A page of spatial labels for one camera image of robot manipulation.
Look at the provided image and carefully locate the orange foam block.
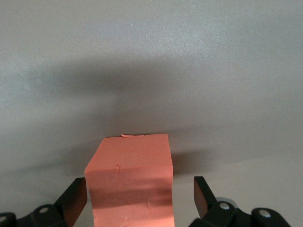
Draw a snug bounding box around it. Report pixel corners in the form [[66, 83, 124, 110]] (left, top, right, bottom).
[[84, 133, 175, 227]]

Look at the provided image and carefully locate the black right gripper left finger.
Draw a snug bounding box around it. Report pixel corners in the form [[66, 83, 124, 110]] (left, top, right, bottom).
[[0, 177, 88, 227]]

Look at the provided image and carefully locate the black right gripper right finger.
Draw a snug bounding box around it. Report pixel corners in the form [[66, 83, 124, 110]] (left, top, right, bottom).
[[190, 176, 292, 227]]

